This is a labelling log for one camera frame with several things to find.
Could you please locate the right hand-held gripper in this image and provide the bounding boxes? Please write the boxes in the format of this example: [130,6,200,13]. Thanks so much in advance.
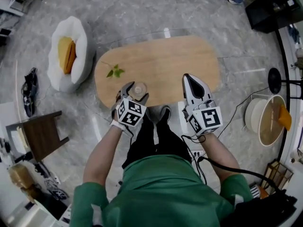
[181,73,223,137]

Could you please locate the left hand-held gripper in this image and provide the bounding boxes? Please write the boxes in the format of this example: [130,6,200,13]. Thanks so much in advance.
[111,80,150,128]

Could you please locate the clear glass container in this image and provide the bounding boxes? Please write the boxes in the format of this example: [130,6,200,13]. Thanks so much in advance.
[131,81,148,97]

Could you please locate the person's left forearm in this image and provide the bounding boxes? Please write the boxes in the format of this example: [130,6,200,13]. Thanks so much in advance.
[83,124,124,186]

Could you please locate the person's right forearm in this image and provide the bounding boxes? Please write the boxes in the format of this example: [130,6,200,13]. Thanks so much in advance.
[198,133,240,195]

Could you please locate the green leaf sprig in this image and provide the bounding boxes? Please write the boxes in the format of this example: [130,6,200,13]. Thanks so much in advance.
[101,61,125,79]

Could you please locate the grey shoes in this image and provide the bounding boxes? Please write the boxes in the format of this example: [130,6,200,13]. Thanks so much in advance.
[147,105,172,124]

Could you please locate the black trousers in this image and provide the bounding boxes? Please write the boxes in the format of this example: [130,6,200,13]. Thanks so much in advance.
[121,112,193,170]

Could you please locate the white puffy armchair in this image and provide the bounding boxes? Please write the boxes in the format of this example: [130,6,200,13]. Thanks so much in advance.
[46,16,96,94]

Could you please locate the white power strip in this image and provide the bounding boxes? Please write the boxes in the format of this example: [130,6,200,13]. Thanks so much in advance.
[188,147,206,158]

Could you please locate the yellow cushion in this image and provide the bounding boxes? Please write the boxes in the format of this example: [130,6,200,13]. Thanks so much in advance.
[57,36,77,75]

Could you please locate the black floor lamp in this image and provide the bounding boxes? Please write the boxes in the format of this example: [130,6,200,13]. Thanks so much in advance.
[267,67,303,100]

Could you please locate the round white glass-top table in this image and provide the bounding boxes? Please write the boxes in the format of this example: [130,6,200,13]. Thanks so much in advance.
[244,94,287,147]

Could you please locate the orange cloth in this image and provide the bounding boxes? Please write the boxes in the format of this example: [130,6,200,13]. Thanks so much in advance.
[277,105,293,132]

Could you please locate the dark wooden side table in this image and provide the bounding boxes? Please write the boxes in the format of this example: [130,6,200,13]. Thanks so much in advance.
[5,110,70,162]

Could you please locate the green shirt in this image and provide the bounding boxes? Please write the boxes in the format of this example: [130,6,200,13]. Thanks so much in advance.
[69,154,254,227]

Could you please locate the black cabinet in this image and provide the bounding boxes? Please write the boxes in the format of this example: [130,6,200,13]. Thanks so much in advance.
[245,0,303,34]

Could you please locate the brown paper bag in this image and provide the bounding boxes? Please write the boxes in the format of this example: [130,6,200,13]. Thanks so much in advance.
[8,163,36,200]

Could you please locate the black backpack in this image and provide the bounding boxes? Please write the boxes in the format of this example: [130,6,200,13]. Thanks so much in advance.
[222,190,298,227]

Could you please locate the white wrist strap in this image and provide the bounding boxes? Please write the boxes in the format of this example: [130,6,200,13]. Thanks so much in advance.
[109,119,134,137]

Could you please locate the black cable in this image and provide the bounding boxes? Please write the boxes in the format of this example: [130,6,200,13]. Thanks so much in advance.
[180,134,286,195]

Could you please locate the black bag with straps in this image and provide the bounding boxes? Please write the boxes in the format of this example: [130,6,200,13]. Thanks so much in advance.
[20,67,39,118]

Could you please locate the gold wire rack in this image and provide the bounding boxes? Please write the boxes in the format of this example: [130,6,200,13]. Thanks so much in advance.
[262,159,294,194]

